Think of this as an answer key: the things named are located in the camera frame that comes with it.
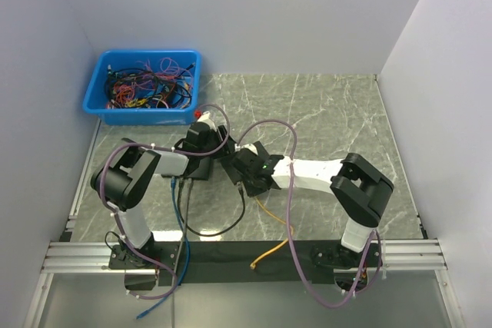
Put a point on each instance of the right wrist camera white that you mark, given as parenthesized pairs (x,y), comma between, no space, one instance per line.
(250,147)

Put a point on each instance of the blue plastic bin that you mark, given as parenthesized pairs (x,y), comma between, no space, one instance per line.
(145,87)

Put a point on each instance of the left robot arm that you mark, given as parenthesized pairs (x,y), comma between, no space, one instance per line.
(123,179)

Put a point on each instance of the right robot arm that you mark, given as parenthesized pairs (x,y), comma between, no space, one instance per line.
(359,187)

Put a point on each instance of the black network switch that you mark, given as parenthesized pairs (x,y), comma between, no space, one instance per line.
(196,169)
(234,176)

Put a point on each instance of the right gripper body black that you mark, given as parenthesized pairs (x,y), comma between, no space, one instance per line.
(251,187)

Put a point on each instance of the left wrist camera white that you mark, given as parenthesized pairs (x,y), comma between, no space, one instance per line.
(206,118)

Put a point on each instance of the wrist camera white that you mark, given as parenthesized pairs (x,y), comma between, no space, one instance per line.
(206,118)
(250,147)

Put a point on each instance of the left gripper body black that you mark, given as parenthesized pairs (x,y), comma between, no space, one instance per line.
(215,142)

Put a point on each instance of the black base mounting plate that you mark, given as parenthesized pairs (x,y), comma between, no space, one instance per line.
(322,261)

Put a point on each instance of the aluminium rail frame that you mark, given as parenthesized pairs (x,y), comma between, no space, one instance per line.
(398,281)

